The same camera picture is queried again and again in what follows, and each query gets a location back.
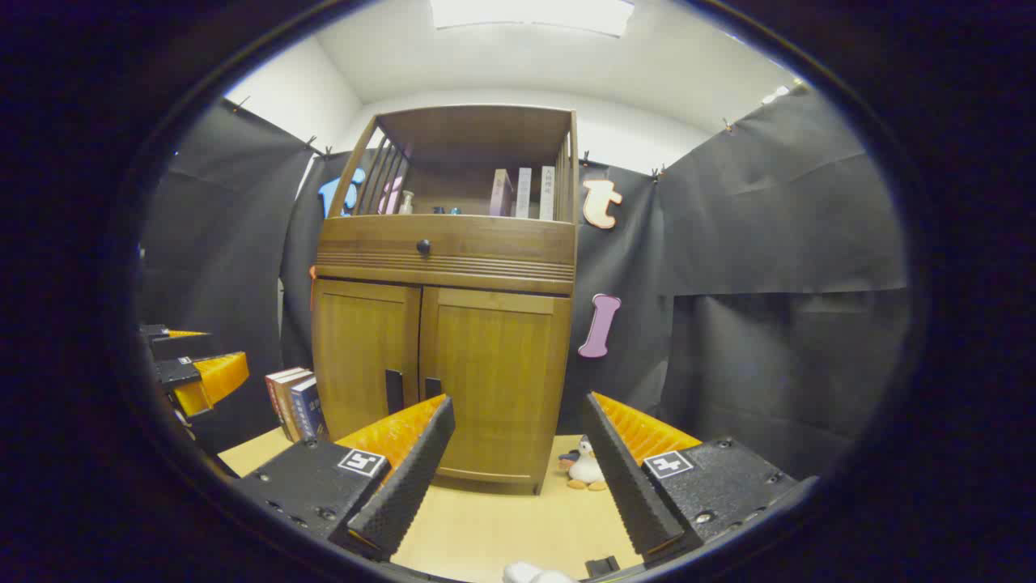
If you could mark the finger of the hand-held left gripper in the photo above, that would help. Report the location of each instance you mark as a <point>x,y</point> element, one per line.
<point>182,346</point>
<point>212,379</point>

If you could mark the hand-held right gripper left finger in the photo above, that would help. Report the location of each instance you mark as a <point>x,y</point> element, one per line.
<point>405,486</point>

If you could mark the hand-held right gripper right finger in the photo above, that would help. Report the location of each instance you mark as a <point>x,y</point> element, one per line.
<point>627,486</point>

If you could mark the wooden cabinet door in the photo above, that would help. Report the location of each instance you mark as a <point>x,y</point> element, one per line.
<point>502,380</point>
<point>360,356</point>

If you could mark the wooden shoe cabinet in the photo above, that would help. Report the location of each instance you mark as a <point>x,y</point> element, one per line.
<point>453,267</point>

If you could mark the penguin plush toy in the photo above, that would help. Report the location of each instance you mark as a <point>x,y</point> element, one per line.
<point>584,468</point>

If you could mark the red book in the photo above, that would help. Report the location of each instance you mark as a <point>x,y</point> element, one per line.
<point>275,393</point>

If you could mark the brown book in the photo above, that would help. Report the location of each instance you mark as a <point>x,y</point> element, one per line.
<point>288,405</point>

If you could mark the blue book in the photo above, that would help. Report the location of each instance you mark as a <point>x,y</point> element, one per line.
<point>309,409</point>

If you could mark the wooden drawer with black knob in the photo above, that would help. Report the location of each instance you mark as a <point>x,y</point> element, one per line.
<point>486,247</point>

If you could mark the clear pump bottle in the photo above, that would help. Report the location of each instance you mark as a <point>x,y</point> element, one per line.
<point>406,204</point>

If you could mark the black backdrop cloth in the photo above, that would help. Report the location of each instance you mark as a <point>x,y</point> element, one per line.
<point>769,243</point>

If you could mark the grey book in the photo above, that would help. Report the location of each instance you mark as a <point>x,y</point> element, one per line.
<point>547,194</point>

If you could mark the purple book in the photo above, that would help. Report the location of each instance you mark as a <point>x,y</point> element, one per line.
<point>500,194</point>

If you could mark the white book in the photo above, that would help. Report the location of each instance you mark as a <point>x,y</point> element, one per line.
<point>524,194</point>

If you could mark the small ceiling light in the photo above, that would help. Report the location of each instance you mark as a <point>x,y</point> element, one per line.
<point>774,95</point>

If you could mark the large ceiling light panel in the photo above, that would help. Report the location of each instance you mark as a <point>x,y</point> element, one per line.
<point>530,14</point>

